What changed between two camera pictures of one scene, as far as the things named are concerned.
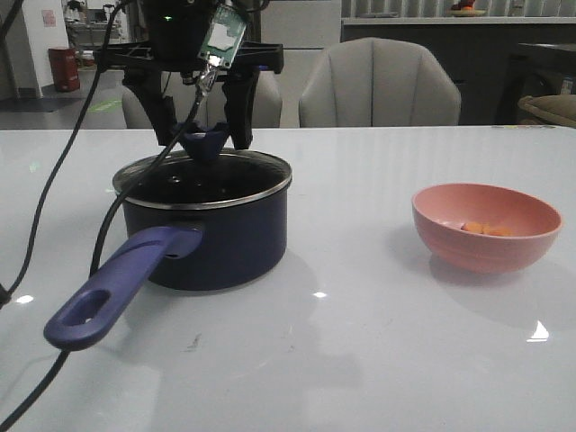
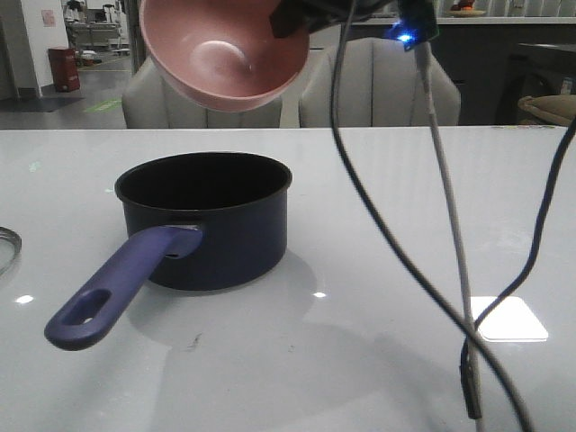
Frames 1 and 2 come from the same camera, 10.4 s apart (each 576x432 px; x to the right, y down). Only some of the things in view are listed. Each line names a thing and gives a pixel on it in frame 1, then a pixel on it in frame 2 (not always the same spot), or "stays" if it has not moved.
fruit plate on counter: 465,8 stays
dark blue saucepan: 192,224 stays
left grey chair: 268,109 stays
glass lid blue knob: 202,175 → 11,244
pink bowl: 439,212 → 223,55
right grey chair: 376,82 stays
